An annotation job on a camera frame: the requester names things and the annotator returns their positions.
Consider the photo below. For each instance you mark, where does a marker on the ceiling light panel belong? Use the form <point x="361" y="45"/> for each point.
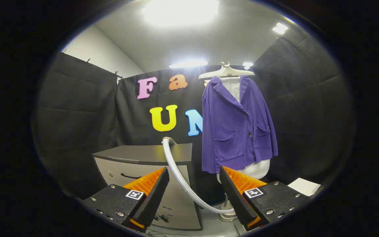
<point x="188" y="64"/>
<point x="247" y="65"/>
<point x="280" y="28"/>
<point x="179" y="11"/>

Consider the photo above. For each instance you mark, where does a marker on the grey drawer cabinet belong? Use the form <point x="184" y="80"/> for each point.
<point x="117" y="171"/>

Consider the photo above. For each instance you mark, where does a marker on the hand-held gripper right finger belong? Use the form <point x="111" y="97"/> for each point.
<point x="234" y="194"/>

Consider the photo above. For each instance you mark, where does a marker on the black backdrop cloth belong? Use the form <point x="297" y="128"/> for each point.
<point x="77" y="115"/>

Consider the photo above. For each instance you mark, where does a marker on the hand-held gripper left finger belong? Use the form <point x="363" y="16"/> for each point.
<point x="155" y="194"/>

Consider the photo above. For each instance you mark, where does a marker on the white paper sheet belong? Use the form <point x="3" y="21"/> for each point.
<point x="304" y="186"/>

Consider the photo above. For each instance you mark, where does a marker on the white garment form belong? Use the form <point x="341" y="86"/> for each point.
<point x="258" y="168"/>

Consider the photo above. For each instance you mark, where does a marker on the white clothes hanger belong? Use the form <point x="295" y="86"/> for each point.
<point x="225" y="70"/>

